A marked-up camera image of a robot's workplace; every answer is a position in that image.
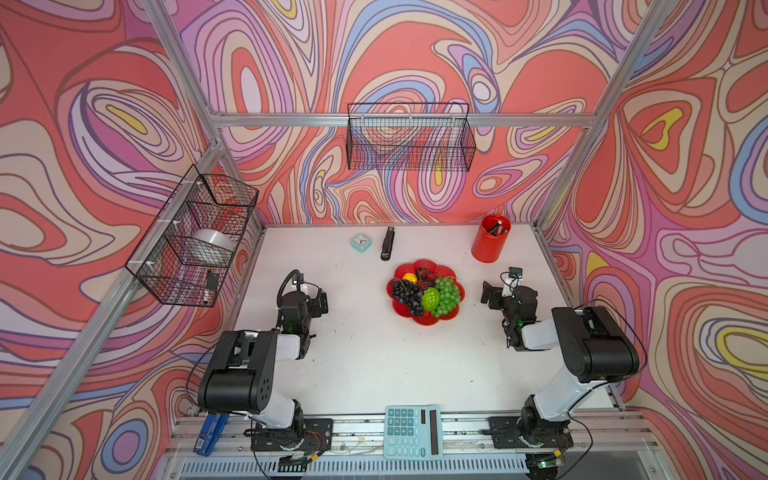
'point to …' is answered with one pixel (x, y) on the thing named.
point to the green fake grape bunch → (449, 294)
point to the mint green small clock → (361, 242)
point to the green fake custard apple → (431, 299)
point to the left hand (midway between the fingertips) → (309, 289)
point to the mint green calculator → (413, 432)
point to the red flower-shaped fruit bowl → (427, 319)
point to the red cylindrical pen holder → (491, 238)
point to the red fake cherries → (425, 278)
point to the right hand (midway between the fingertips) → (499, 287)
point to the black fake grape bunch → (410, 294)
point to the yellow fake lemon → (411, 277)
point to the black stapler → (387, 243)
